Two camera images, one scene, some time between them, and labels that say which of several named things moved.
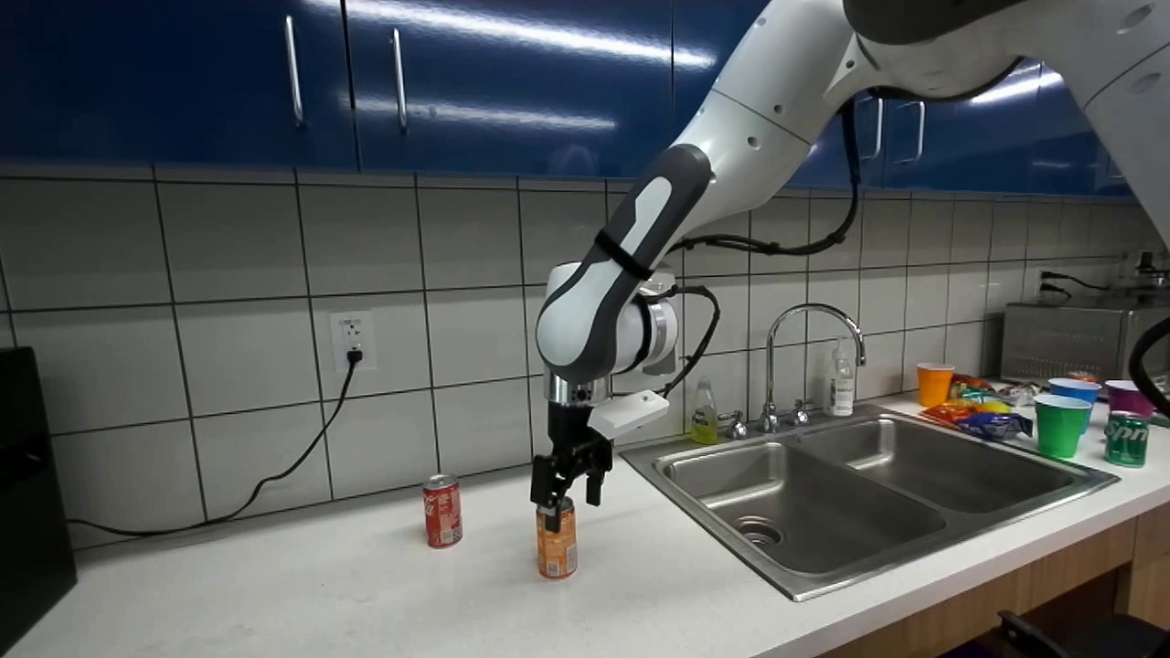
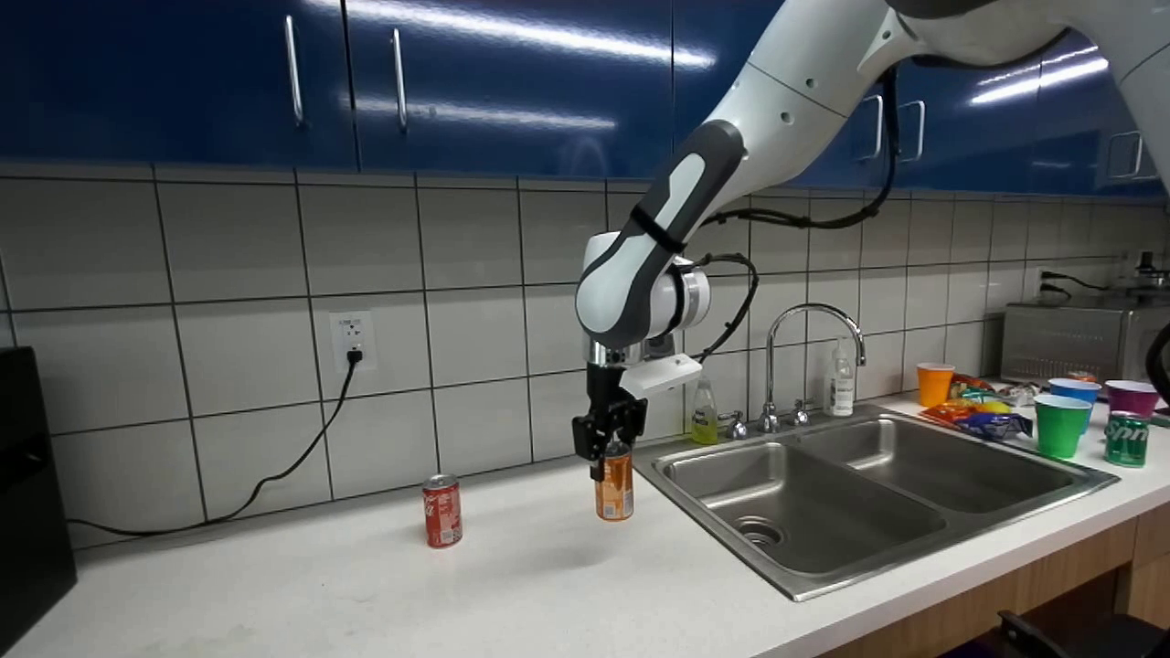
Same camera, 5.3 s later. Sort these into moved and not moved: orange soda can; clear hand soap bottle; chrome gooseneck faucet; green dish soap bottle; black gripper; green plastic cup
Moved: black gripper; orange soda can
Not moved: chrome gooseneck faucet; green plastic cup; clear hand soap bottle; green dish soap bottle
